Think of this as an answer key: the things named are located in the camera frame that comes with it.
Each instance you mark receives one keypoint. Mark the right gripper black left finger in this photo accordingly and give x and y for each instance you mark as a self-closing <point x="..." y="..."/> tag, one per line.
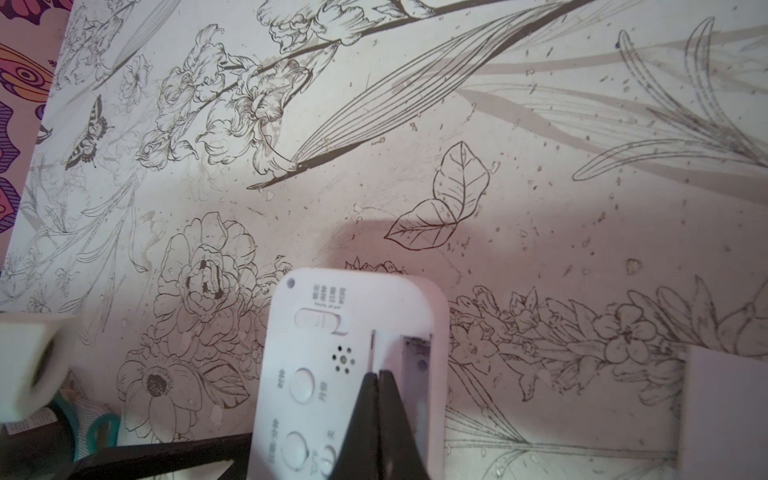
<point x="359" y="454"/>

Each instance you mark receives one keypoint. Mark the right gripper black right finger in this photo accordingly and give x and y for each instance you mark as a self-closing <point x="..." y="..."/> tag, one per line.
<point x="398" y="455"/>

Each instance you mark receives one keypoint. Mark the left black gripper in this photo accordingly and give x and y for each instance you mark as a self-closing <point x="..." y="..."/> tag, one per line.
<point x="41" y="445"/>

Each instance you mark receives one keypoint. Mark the white digital alarm clock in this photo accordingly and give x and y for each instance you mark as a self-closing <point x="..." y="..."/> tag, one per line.
<point x="326" y="329"/>

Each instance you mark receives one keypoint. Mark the white battery cover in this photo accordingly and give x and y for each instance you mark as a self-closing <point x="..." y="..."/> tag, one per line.
<point x="723" y="430"/>

